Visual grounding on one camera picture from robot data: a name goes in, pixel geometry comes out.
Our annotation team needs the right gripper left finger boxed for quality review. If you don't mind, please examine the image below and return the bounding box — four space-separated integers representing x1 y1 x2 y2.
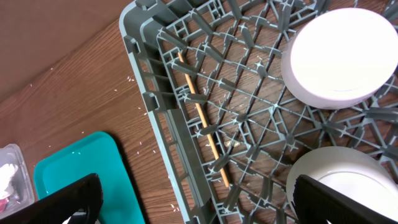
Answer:
1 173 103 224

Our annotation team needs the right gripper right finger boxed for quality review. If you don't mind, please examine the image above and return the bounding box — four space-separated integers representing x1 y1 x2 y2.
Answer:
292 174 397 224

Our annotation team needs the pale green bowl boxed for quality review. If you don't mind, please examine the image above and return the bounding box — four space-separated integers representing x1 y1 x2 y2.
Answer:
286 146 397 221

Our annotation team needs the red snack wrapper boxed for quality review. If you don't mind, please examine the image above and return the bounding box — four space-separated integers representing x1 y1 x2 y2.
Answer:
0 198 12 213

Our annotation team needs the wooden chopstick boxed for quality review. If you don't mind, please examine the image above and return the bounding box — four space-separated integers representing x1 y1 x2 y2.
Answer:
178 52 229 188

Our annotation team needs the clear plastic waste bin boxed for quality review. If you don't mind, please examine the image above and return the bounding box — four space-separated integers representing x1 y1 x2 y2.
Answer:
1 144 35 219

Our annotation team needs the grey dishwasher rack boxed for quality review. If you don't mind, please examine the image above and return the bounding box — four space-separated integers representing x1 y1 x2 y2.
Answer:
119 0 397 223

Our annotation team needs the teal plastic serving tray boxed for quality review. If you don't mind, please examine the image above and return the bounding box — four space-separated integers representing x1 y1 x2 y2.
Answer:
33 131 147 224

